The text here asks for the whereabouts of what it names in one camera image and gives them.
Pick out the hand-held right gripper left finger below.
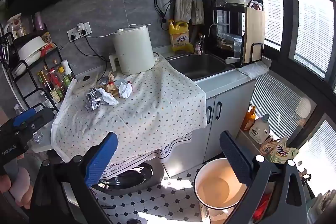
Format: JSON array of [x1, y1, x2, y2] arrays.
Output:
[[28, 132, 118, 224]]

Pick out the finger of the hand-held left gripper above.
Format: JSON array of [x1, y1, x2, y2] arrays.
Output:
[[13, 108, 37, 127], [16, 108, 55, 133]]

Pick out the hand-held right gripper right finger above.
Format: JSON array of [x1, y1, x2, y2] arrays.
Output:
[[219, 130, 309, 224]]

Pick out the white bucket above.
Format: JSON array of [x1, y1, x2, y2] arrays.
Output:
[[194, 158, 248, 211]]

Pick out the large foil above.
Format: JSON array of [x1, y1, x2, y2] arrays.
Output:
[[85, 88, 105, 111]]

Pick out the white tissue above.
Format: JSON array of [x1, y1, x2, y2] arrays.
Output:
[[98, 89, 118, 106], [118, 81, 134, 98]]

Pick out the person's left forearm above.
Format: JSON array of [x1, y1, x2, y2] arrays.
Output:
[[0, 194, 28, 224]]

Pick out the person's left hand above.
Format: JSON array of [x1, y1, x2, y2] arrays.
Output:
[[0, 174, 33, 211]]

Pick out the clear plastic bottle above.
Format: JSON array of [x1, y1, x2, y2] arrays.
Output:
[[39, 91, 55, 110]]

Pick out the beige refill pouch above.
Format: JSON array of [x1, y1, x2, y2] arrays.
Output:
[[260, 141, 279, 156]]

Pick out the white laundry detergent bottle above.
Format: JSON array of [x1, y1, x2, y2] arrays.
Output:
[[249, 113, 271, 144]]

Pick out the washing machine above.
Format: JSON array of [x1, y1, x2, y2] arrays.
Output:
[[63, 158, 168, 216]]

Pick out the row of condiment bottles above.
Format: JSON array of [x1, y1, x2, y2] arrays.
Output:
[[37, 60, 72, 104]]

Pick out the orange bottle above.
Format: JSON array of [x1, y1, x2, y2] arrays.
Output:
[[241, 106, 256, 131]]

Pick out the green yellow refill pouch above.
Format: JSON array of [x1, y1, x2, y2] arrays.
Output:
[[270, 136, 300, 164]]

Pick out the white sink cabinet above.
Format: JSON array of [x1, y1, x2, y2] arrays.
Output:
[[163, 74, 256, 177]]

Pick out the black spice rack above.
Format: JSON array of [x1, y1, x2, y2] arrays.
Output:
[[0, 28, 63, 111]]

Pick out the white-capped glass bottle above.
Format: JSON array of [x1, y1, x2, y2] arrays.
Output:
[[61, 59, 73, 83]]

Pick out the white bowl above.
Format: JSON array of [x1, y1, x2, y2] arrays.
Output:
[[17, 36, 46, 63]]

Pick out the crumpled brown paper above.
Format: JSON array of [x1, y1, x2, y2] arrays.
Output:
[[104, 82, 120, 96]]

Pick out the seasoning packets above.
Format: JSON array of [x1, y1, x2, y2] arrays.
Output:
[[39, 32, 57, 56]]

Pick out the floral white tablecloth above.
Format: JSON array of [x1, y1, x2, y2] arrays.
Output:
[[50, 56, 206, 180]]

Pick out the white rag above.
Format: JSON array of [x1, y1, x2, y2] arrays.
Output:
[[238, 61, 269, 79]]

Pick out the lilac bottle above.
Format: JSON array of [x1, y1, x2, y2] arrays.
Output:
[[34, 12, 46, 31]]

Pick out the steel sink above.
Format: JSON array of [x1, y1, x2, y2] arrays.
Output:
[[166, 53, 235, 81]]

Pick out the white air fryer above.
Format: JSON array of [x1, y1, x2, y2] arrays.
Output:
[[109, 25, 159, 75]]

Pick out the glass pot lid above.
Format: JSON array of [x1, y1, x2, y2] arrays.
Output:
[[216, 33, 243, 52]]

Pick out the wooden cutting board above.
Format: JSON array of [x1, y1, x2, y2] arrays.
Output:
[[242, 1, 266, 64]]

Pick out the yellow dish detergent bottle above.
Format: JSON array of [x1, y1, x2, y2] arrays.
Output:
[[168, 20, 193, 54]]

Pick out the black dish rack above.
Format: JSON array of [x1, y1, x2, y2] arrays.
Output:
[[207, 0, 265, 68]]

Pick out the hanging clear plastic bag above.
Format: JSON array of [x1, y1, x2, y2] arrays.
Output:
[[175, 0, 193, 22], [191, 0, 205, 25]]

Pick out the black power cable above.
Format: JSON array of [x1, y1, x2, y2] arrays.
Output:
[[73, 39, 108, 72]]

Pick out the black window frame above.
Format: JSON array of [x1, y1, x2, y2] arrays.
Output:
[[262, 0, 336, 161]]

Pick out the coiled black cable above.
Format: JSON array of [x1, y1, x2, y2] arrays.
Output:
[[154, 0, 176, 30]]

